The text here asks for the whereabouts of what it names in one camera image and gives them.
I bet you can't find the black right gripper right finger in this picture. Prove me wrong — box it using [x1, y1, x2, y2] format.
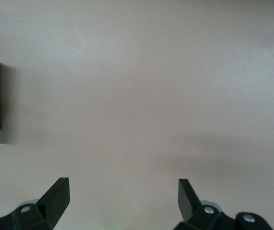
[174, 178, 274, 230]

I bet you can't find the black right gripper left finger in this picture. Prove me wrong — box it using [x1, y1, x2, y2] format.
[0, 177, 70, 230]

